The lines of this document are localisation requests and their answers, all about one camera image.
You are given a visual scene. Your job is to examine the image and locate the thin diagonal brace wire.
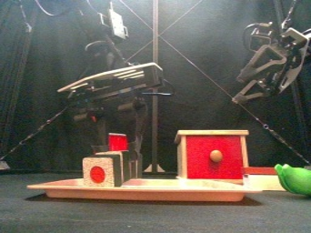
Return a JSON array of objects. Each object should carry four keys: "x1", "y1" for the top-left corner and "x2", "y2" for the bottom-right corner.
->
[
  {"x1": 115, "y1": 0, "x2": 311, "y2": 167},
  {"x1": 0, "y1": 0, "x2": 205, "y2": 161}
]

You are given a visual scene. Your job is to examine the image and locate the pink rectangular plate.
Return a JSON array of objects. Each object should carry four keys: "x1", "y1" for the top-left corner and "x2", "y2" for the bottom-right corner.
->
[{"x1": 27, "y1": 177, "x2": 264, "y2": 203}]

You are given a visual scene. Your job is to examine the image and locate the wooden blocks with red faces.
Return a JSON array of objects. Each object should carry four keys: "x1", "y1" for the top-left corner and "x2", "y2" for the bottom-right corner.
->
[{"x1": 81, "y1": 156, "x2": 124, "y2": 188}]

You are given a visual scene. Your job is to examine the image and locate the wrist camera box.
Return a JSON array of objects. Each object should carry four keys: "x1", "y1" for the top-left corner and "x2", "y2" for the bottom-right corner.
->
[
  {"x1": 242, "y1": 21, "x2": 278, "y2": 53},
  {"x1": 105, "y1": 2, "x2": 129, "y2": 41}
]

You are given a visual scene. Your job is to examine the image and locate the black cloth backdrop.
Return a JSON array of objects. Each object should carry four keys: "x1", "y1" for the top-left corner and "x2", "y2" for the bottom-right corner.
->
[{"x1": 0, "y1": 0, "x2": 311, "y2": 177}]

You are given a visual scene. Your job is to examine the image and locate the green toy vegetable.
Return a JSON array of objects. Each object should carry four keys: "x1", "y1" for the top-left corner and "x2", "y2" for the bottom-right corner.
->
[{"x1": 274, "y1": 163, "x2": 311, "y2": 198}]

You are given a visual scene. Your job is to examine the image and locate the red and white toy block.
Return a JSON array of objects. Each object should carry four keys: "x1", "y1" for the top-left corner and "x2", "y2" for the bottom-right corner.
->
[{"x1": 240, "y1": 166, "x2": 286, "y2": 192}]

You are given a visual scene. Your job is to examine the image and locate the wooden box with red drawer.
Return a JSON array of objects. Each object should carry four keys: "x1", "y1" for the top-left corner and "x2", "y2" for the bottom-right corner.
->
[{"x1": 172, "y1": 129, "x2": 250, "y2": 184}]

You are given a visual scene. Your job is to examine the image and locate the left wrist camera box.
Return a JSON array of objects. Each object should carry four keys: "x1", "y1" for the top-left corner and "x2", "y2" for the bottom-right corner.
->
[{"x1": 105, "y1": 2, "x2": 129, "y2": 41}]

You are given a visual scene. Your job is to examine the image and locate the vertical metal frame pole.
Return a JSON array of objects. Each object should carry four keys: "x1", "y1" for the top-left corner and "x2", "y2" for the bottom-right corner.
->
[{"x1": 143, "y1": 0, "x2": 168, "y2": 175}]

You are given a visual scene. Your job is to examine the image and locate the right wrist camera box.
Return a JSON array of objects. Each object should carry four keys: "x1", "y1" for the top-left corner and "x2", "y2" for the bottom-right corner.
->
[{"x1": 242, "y1": 21, "x2": 278, "y2": 53}]

